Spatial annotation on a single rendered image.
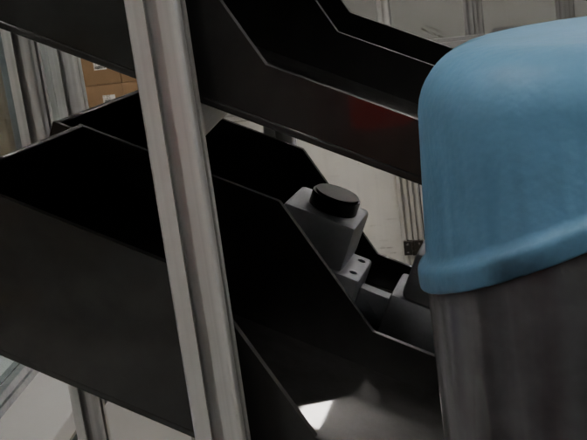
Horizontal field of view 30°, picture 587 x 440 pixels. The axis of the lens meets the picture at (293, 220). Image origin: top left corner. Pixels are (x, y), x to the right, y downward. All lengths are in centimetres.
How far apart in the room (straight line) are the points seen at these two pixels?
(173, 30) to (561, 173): 25
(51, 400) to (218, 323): 124
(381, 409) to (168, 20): 24
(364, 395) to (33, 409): 111
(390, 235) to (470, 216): 431
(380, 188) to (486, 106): 427
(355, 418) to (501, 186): 36
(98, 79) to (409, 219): 463
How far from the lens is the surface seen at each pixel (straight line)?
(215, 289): 43
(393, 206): 447
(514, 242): 19
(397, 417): 56
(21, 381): 173
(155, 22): 42
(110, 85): 864
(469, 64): 20
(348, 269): 66
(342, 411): 55
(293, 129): 44
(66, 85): 197
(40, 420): 160
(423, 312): 65
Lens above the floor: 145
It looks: 14 degrees down
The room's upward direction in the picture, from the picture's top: 8 degrees counter-clockwise
